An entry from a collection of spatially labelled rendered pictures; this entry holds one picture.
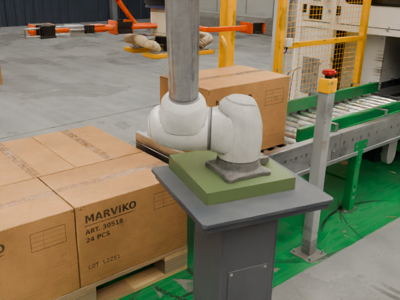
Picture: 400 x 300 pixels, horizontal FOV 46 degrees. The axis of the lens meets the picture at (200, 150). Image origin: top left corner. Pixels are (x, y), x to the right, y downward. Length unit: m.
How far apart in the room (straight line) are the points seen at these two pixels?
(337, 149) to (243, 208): 1.47
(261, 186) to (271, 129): 1.06
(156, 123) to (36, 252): 0.78
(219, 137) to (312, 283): 1.20
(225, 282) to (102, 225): 0.65
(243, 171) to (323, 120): 0.89
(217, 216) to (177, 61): 0.50
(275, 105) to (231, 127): 1.09
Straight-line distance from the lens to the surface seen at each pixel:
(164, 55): 2.17
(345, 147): 3.03
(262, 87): 2.54
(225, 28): 2.18
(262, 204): 1.60
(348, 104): 3.91
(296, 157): 2.66
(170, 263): 2.49
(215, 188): 1.58
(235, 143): 1.61
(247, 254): 1.78
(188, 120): 1.56
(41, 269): 2.11
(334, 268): 2.72
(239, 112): 1.58
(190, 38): 1.44
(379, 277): 2.73
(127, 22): 2.17
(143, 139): 2.69
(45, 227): 2.02
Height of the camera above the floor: 1.46
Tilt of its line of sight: 20 degrees down
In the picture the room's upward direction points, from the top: 1 degrees clockwise
